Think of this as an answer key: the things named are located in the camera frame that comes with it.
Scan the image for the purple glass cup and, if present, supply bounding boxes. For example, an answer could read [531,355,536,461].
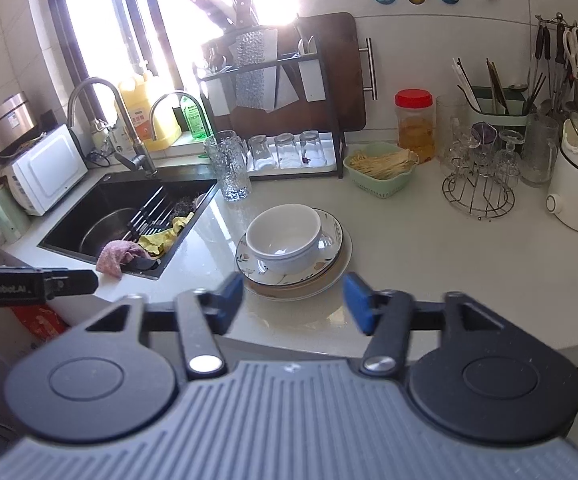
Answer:
[471,122,498,147]

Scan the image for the window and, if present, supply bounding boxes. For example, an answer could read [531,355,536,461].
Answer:
[39,0,300,101]

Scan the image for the pale green kettle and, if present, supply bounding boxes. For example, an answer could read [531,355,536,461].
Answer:
[0,185,31,246]

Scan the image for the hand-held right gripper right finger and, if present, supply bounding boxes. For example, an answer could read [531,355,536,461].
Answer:
[343,272,492,377]

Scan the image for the black kitchen sink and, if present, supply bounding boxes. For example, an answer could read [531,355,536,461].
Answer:
[38,172,220,282]

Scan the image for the tall steel faucet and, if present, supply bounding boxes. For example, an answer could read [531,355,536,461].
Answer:
[66,77,157,178]

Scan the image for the set of kitchen knives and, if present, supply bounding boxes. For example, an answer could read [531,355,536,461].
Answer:
[189,0,260,31]

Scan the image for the large pink flower plate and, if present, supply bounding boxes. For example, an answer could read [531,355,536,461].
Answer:
[241,230,354,302]

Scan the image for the black dish rack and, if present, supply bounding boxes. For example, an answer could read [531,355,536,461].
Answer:
[194,35,347,181]

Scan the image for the white drip tray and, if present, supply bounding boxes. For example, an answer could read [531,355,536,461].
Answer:
[246,130,337,181]

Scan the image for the yellow detergent bottle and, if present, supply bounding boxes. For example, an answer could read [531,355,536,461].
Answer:
[115,72,182,152]

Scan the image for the white rack cup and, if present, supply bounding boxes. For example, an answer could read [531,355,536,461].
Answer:
[296,52,320,103]

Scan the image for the red plastic bag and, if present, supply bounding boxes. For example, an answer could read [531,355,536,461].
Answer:
[12,305,67,351]

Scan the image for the textured glass mug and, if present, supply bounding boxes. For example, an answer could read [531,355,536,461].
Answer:
[203,130,251,202]

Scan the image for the crystal stemmed glass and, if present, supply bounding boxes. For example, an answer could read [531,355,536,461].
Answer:
[439,127,472,176]
[494,130,521,186]

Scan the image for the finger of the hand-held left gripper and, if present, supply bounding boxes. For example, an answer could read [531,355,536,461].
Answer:
[44,270,98,301]

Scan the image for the ribbed glass pitcher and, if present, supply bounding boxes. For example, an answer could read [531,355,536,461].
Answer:
[520,112,561,187]

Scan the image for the pale chopsticks bundle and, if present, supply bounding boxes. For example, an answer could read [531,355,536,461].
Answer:
[451,57,482,111]

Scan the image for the wire glass rack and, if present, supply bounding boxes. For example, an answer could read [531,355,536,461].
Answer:
[441,155,516,218]

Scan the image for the black sink drain rack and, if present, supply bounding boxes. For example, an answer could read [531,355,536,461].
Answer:
[124,187,205,246]

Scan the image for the tall clear glass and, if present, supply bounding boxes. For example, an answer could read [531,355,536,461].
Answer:
[435,94,472,136]

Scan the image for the clear glass tumbler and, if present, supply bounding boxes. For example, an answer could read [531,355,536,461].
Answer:
[274,132,301,170]
[248,135,275,171]
[299,131,326,167]

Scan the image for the red lid plastic jar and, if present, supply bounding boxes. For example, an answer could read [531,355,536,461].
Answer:
[395,89,436,163]

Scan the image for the brown chopsticks bundle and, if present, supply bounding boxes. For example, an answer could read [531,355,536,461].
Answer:
[485,58,508,113]

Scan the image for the textured clear knife holder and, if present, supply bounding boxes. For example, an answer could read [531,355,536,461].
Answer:
[234,27,280,111]

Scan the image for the dark chopsticks pair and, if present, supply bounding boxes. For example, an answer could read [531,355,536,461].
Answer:
[526,72,544,108]

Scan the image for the white handled scissors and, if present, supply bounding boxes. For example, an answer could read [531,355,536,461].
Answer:
[562,25,578,81]

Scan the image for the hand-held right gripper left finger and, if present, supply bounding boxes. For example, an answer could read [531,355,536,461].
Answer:
[84,272,244,380]

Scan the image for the green plastic basket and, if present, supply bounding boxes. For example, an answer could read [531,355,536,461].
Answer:
[343,142,420,199]

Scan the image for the white microwave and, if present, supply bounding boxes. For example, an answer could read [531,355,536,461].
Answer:
[0,124,89,217]

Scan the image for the wooden cutting board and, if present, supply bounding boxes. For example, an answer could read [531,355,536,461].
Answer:
[229,12,377,133]

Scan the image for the metal utensil rail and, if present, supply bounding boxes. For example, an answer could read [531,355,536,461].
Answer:
[535,11,578,28]

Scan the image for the white rack caddy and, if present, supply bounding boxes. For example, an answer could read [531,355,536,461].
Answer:
[203,77,232,116]

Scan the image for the silver rice cooker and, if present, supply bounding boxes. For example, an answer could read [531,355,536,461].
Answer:
[0,91,40,158]

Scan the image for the cream white bowl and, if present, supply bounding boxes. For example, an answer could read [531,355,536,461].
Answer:
[245,204,323,258]

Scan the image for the dried noodle bundle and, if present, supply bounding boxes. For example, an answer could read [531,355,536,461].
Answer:
[350,149,417,180]

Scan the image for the green utensil holder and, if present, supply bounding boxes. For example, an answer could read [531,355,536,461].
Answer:
[470,86,537,151]

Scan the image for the yellow cloth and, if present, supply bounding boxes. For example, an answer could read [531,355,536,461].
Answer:
[138,212,195,260]

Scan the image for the small steel faucet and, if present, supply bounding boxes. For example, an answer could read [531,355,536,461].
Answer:
[148,90,215,143]

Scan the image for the pink cloth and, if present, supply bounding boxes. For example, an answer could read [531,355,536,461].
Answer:
[96,240,142,278]

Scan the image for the squirrel print plate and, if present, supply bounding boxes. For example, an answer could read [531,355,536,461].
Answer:
[235,208,344,288]

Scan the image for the green bottle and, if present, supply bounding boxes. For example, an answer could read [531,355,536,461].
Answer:
[179,94,212,141]

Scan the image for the steel basin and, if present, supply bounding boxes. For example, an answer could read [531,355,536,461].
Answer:
[79,210,140,256]

